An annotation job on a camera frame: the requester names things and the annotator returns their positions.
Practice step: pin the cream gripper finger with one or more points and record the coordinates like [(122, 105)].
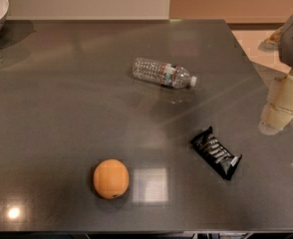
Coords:
[(278, 111)]

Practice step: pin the black rxbar chocolate wrapper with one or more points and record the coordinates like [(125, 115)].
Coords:
[(222, 160)]

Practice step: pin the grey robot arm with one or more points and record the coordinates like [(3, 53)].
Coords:
[(285, 45)]

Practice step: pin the clear plastic water bottle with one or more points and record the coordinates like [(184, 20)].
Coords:
[(163, 74)]

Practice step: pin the orange fruit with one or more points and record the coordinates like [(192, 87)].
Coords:
[(111, 179)]

